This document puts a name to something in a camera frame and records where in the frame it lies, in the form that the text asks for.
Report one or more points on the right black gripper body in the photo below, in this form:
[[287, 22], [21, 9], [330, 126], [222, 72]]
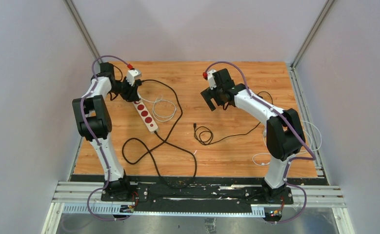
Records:
[[208, 94]]

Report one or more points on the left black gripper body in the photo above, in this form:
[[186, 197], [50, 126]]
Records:
[[125, 89]]

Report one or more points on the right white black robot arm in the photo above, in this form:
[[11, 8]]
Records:
[[283, 129]]

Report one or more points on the aluminium frame rail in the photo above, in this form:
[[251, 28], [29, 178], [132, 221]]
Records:
[[88, 198]]

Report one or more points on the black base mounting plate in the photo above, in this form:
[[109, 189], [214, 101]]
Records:
[[206, 196]]

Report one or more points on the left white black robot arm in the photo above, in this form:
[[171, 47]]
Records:
[[94, 123]]

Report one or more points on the white red power strip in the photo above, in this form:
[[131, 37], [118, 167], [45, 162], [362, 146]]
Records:
[[146, 117]]

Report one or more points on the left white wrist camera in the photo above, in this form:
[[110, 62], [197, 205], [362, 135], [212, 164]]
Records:
[[132, 75]]

